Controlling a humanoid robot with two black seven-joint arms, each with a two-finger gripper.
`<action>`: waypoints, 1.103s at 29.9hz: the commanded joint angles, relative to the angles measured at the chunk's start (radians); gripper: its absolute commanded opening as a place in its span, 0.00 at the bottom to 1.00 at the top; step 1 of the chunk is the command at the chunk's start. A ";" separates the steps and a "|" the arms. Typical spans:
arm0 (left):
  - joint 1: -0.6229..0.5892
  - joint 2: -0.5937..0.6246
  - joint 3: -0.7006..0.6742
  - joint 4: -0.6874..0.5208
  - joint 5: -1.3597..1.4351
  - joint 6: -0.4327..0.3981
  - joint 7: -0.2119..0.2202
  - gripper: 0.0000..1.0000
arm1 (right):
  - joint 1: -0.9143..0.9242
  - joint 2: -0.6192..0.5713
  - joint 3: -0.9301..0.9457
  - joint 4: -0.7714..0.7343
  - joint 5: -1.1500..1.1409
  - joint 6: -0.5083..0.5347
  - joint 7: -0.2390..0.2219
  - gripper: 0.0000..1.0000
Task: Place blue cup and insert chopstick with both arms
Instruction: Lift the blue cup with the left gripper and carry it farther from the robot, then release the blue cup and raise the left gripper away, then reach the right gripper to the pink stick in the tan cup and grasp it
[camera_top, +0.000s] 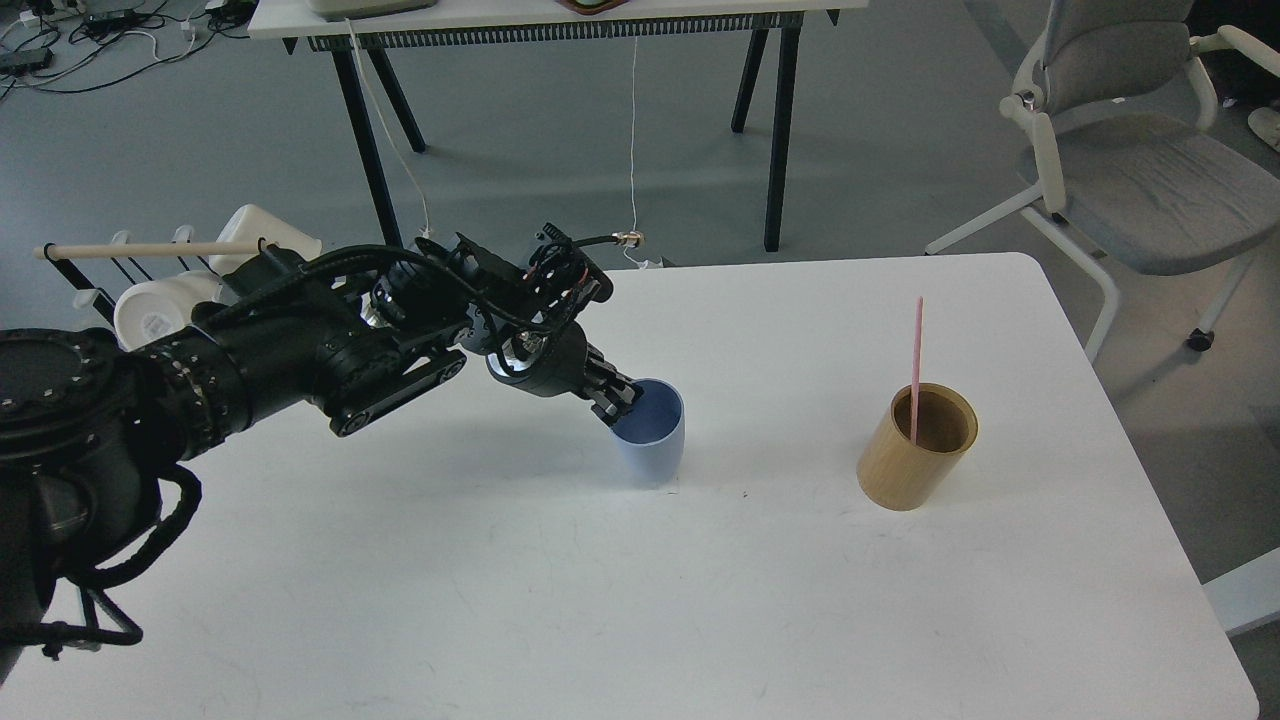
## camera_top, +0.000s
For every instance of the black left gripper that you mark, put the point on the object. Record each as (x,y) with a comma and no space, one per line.
(567,363)

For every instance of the blue plastic cup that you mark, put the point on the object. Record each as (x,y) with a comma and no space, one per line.
(651,436)

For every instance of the pink chopstick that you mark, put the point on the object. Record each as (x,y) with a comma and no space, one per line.
(916,372)

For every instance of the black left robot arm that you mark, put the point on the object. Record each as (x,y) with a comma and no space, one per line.
(95,439)

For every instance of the white cup on rack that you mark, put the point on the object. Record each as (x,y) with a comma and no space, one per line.
(252,224)

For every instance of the bamboo cylinder holder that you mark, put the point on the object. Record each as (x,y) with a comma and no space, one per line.
(901,477)

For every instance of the wooden rack dowel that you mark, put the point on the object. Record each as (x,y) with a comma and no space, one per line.
(63,251)

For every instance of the white background table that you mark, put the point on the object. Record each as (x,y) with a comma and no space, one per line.
(675,117)

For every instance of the grey office chair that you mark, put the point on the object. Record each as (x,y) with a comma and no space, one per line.
(1158,194)

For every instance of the black wire dish rack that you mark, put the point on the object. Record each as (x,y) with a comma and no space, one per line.
(103,303)

